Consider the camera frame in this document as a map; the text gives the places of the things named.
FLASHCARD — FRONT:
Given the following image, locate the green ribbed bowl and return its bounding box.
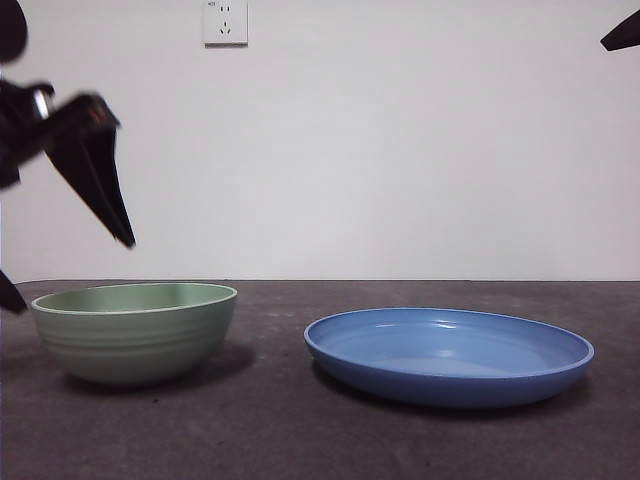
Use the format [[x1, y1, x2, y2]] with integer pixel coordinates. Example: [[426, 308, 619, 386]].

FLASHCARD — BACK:
[[30, 282, 239, 385]]

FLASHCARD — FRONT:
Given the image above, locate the blue round plate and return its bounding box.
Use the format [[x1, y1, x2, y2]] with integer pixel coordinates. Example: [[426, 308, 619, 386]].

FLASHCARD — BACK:
[[303, 306, 596, 409]]

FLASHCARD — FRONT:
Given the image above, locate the white wall socket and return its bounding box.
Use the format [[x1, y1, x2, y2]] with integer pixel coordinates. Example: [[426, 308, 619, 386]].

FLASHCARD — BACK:
[[202, 0, 249, 49]]

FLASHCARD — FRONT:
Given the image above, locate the pale grey left camera box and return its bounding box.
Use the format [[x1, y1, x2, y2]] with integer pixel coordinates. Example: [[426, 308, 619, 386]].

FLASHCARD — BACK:
[[30, 84, 56, 120]]

